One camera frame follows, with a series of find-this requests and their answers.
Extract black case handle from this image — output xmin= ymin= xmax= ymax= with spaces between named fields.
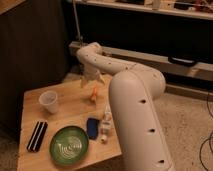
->
xmin=168 ymin=57 xmax=198 ymax=67

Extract blue sponge block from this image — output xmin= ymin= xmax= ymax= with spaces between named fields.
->
xmin=86 ymin=118 xmax=99 ymax=140

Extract clear small bottle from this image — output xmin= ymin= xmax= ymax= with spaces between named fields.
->
xmin=100 ymin=105 xmax=112 ymax=143

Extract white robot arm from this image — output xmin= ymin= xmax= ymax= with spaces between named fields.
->
xmin=76 ymin=42 xmax=176 ymax=171

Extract black striped rectangular box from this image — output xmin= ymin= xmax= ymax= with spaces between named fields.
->
xmin=27 ymin=121 xmax=48 ymax=152

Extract long metal case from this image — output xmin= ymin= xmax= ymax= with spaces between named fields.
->
xmin=69 ymin=41 xmax=213 ymax=81

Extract orange red pepper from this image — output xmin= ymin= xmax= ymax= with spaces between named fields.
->
xmin=90 ymin=86 xmax=98 ymax=103

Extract white shelf board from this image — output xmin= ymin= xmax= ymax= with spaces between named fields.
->
xmin=75 ymin=0 xmax=213 ymax=21

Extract metal vertical pole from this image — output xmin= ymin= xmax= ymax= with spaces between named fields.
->
xmin=72 ymin=0 xmax=83 ymax=46

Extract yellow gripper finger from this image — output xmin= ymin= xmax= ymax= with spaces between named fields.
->
xmin=97 ymin=75 xmax=105 ymax=84
xmin=80 ymin=76 xmax=88 ymax=88

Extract black floor cable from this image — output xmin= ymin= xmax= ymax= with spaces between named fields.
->
xmin=199 ymin=89 xmax=213 ymax=171

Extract green patterned plate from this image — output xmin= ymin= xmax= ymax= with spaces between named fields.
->
xmin=49 ymin=126 xmax=89 ymax=166

